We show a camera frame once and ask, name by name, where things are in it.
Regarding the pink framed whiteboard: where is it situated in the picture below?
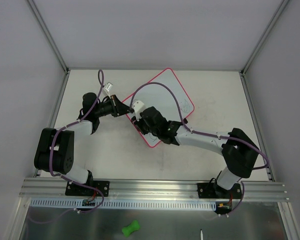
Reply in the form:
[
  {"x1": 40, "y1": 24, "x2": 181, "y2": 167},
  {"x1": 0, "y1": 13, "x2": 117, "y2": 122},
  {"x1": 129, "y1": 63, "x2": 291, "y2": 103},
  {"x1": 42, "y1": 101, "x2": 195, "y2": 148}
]
[{"x1": 121, "y1": 67, "x2": 195, "y2": 149}]

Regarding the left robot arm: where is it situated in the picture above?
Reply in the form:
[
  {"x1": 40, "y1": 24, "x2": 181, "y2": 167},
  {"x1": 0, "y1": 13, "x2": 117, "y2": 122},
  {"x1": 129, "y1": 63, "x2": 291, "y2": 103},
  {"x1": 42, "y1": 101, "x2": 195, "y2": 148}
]
[{"x1": 34, "y1": 92, "x2": 134, "y2": 195}]

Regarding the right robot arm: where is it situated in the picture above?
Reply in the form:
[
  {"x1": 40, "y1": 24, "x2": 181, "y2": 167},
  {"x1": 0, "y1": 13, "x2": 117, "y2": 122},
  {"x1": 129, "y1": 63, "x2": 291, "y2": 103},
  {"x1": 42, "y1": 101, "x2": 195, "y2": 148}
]
[{"x1": 131, "y1": 102, "x2": 264, "y2": 198}]

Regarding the green eraser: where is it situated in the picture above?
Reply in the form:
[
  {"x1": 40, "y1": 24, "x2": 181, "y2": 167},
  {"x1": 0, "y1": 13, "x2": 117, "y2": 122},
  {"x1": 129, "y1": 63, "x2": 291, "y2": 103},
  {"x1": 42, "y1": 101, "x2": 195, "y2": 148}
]
[{"x1": 121, "y1": 220, "x2": 140, "y2": 238}]

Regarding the white marker pen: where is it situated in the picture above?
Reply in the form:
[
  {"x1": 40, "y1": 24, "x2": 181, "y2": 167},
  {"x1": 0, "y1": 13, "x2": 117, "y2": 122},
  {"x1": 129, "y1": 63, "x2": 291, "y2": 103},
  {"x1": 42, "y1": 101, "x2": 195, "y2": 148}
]
[{"x1": 200, "y1": 229, "x2": 204, "y2": 240}]

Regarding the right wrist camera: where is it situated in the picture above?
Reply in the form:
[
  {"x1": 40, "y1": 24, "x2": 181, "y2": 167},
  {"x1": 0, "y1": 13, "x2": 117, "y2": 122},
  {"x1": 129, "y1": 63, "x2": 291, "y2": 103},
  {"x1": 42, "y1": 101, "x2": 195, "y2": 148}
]
[{"x1": 130, "y1": 100, "x2": 146, "y2": 121}]

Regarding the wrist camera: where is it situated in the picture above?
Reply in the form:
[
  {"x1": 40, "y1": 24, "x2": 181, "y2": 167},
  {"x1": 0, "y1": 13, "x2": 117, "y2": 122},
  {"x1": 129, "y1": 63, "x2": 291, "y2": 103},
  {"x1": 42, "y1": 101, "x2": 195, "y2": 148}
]
[
  {"x1": 130, "y1": 100, "x2": 146, "y2": 121},
  {"x1": 103, "y1": 82, "x2": 114, "y2": 96}
]

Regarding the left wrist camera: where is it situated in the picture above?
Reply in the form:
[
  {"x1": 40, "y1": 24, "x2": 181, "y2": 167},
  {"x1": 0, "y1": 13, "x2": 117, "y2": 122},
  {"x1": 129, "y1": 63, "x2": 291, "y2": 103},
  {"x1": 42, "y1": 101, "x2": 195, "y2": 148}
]
[{"x1": 103, "y1": 82, "x2": 114, "y2": 96}]

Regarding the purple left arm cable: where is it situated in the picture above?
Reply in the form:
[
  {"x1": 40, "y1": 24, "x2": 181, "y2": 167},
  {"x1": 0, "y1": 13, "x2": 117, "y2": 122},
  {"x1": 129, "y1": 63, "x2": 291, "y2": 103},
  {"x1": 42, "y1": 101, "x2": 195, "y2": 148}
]
[{"x1": 28, "y1": 69, "x2": 106, "y2": 224}]

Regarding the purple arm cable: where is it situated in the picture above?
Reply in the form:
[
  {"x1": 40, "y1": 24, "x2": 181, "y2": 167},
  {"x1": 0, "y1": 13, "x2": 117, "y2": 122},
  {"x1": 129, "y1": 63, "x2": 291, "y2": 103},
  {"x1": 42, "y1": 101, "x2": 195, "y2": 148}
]
[
  {"x1": 28, "y1": 69, "x2": 106, "y2": 224},
  {"x1": 129, "y1": 82, "x2": 270, "y2": 218}
]

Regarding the aluminium front rail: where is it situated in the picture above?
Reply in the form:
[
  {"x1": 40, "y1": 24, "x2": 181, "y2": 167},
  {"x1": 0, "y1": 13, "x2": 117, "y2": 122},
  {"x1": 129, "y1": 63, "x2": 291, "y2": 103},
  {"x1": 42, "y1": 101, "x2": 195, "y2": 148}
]
[{"x1": 19, "y1": 177, "x2": 290, "y2": 202}]

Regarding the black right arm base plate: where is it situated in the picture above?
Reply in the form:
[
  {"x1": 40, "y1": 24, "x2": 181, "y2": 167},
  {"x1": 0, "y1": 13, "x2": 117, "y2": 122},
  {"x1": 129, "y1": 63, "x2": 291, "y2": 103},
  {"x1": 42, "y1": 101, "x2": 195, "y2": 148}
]
[{"x1": 196, "y1": 182, "x2": 242, "y2": 200}]

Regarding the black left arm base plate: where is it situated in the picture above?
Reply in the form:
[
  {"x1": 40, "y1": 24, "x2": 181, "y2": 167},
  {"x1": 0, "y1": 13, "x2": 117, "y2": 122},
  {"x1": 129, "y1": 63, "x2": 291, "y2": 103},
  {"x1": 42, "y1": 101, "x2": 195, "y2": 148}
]
[{"x1": 65, "y1": 180, "x2": 110, "y2": 197}]

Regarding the left aluminium frame post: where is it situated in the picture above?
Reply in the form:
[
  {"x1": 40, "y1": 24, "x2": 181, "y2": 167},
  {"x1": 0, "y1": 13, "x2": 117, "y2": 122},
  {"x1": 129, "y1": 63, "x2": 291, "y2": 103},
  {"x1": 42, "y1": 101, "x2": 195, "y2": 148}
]
[{"x1": 25, "y1": 0, "x2": 69, "y2": 74}]

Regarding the aluminium frame post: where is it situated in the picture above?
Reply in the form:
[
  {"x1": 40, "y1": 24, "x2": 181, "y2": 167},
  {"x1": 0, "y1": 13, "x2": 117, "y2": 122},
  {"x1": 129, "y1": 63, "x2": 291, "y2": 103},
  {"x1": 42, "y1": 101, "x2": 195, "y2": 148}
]
[
  {"x1": 239, "y1": 0, "x2": 291, "y2": 76},
  {"x1": 25, "y1": 0, "x2": 69, "y2": 74}
]

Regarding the slotted cable duct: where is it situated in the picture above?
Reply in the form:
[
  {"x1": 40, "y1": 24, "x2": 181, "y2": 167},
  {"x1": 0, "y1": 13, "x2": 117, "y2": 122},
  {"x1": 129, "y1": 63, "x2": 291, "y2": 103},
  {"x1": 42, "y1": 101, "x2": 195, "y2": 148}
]
[{"x1": 29, "y1": 198, "x2": 217, "y2": 211}]

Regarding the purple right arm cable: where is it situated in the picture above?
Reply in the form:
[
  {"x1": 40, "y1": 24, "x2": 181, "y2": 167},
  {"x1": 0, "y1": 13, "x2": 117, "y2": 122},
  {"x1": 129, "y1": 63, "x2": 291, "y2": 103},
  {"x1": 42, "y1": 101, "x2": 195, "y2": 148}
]
[{"x1": 129, "y1": 82, "x2": 270, "y2": 218}]

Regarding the right aluminium frame post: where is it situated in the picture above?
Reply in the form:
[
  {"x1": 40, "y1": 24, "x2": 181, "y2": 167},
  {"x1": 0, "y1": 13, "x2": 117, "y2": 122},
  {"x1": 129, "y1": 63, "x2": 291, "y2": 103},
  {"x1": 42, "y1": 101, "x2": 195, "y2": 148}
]
[{"x1": 239, "y1": 0, "x2": 291, "y2": 76}]

